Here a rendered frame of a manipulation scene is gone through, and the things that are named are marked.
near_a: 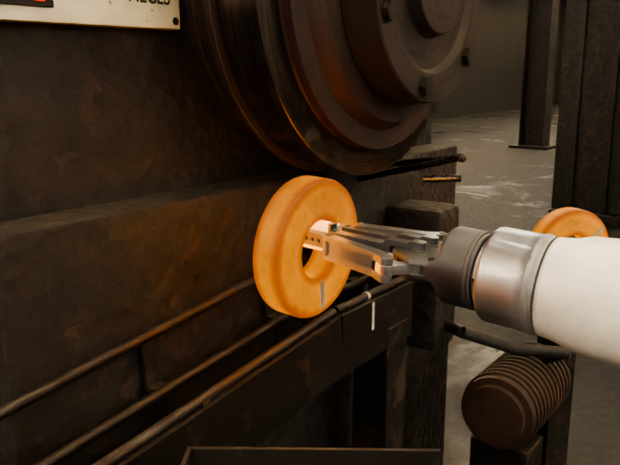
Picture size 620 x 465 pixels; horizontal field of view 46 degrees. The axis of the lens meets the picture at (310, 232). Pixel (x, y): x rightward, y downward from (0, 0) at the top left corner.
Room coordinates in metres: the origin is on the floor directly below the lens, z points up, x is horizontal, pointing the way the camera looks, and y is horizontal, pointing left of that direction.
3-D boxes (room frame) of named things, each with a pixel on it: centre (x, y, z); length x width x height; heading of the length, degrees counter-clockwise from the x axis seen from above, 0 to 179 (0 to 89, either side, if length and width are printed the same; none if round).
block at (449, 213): (1.17, -0.18, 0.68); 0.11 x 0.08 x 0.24; 54
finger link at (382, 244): (0.70, -0.06, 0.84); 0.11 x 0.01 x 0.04; 56
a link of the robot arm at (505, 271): (0.63, -0.19, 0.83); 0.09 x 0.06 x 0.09; 144
